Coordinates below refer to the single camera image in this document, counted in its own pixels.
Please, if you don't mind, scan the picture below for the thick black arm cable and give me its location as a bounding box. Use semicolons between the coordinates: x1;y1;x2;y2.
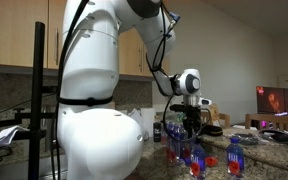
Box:
48;0;90;180

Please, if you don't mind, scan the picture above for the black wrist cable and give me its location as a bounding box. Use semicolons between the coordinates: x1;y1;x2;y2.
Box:
145;1;215;144

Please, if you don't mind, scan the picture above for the brown paper bag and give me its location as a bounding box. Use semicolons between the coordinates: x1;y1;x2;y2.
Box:
209;103;221;126

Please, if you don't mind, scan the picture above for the black can white label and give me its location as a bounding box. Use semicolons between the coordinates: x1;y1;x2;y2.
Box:
152;121;162;143

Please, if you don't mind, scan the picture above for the black glasses case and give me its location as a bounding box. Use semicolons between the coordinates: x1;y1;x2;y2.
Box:
200;124;224;137

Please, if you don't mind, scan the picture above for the white paper note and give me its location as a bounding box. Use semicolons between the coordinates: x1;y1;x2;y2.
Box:
0;124;30;146

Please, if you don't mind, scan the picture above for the black camera stand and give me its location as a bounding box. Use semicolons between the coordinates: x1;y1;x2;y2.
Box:
0;21;59;180

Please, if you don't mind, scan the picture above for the television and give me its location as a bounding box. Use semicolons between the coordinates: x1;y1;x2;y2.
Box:
255;85;288;118

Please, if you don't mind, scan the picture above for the wooden chair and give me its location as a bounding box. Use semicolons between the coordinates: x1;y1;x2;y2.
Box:
200;111;232;129
244;113;288;134

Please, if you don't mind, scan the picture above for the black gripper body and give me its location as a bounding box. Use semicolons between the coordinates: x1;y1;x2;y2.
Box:
169;103;202;129

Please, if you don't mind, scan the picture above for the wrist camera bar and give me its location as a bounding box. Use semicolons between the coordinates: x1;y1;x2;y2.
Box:
197;97;214;107

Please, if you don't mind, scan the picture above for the white paper bag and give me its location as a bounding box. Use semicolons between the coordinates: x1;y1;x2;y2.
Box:
127;107;157;141

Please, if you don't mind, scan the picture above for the black cable strap band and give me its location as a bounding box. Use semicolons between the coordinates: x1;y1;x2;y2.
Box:
57;94;115;108

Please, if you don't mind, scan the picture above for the metal cabinet handle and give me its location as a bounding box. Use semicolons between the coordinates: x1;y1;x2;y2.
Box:
54;27;60;63

